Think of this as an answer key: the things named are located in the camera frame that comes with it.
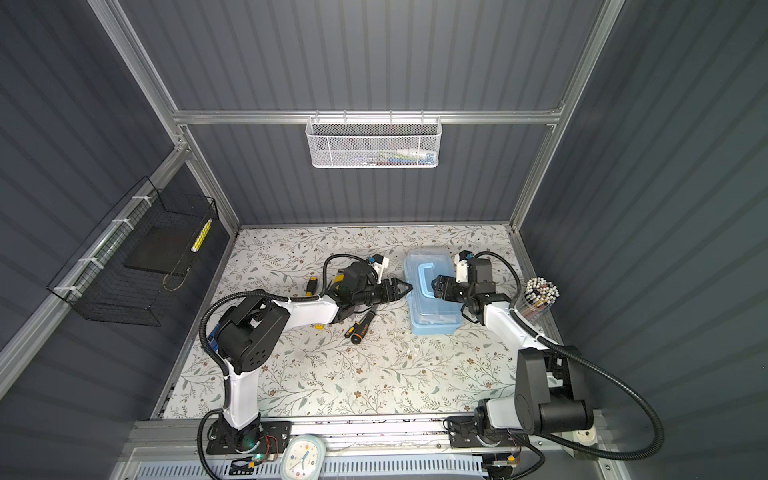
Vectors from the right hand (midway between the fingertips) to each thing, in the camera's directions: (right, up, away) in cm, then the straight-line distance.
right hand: (447, 286), depth 90 cm
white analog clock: (-38, -38, -22) cm, 57 cm away
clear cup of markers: (+22, -2, -11) cm, 25 cm away
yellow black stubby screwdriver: (-44, -1, +11) cm, 46 cm away
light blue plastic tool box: (-7, -7, -6) cm, 11 cm away
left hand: (-11, -1, -1) cm, 11 cm away
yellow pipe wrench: (-40, -13, +2) cm, 42 cm away
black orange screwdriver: (-26, -13, 0) cm, 29 cm away
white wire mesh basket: (-25, +57, +34) cm, 71 cm away
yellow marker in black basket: (-69, +13, -11) cm, 71 cm away
